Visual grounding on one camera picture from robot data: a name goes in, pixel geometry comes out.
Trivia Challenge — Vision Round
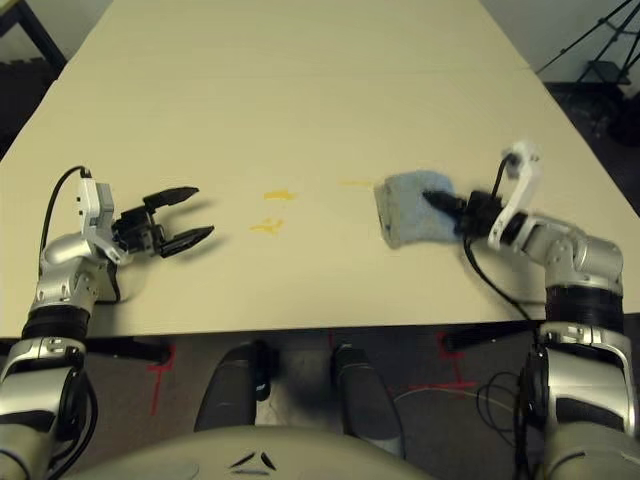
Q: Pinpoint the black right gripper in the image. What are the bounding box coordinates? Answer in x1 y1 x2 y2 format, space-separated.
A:
422 189 507 239

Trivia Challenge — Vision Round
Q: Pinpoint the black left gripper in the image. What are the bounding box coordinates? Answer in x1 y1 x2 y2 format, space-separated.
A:
112 185 216 259

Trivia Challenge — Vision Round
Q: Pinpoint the blue cleaning rag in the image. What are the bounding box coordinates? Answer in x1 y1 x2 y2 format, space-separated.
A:
373 169 464 249

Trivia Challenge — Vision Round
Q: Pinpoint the dark left robot leg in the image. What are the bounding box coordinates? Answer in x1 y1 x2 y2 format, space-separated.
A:
193 339 281 434

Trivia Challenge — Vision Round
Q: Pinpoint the dark robot leg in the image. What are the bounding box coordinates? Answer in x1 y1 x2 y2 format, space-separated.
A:
193 339 281 434
332 342 406 459

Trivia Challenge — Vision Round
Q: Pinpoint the black foam floor mat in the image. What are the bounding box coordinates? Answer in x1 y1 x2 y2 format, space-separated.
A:
542 79 640 216
0 58 57 156

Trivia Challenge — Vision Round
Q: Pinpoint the dark right robot leg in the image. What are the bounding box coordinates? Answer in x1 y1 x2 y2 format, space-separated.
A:
332 342 406 459

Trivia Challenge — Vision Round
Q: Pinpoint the grey robot torso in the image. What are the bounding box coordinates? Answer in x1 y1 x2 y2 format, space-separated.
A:
59 424 431 480

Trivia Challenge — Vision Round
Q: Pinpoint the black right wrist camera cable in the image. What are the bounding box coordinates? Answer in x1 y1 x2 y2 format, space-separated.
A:
462 152 534 321

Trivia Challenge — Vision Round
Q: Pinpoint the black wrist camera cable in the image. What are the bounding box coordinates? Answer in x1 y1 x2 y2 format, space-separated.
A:
462 152 534 321
42 165 94 251

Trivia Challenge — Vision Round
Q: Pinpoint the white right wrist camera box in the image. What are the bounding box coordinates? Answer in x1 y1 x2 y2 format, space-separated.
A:
487 141 543 249

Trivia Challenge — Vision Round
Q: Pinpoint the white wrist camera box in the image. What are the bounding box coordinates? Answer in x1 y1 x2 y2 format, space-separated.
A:
75 172 126 264
487 141 543 249

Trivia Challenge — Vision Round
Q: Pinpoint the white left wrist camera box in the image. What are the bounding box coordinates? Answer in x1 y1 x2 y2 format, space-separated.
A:
75 172 126 264

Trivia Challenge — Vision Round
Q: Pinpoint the black left wrist camera cable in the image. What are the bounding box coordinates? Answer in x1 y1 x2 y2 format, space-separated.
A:
42 165 94 251

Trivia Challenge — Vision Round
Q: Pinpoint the white floor cable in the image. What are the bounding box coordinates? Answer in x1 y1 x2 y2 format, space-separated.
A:
394 385 519 417

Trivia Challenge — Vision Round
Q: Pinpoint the black camera tripod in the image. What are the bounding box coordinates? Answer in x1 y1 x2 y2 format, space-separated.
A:
537 0 640 76

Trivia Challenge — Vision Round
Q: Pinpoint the black floor cable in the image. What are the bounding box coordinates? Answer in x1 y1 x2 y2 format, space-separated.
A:
477 372 526 446

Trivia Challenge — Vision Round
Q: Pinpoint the neighbouring table black frame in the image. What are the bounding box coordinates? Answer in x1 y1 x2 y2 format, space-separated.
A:
0 0 69 66

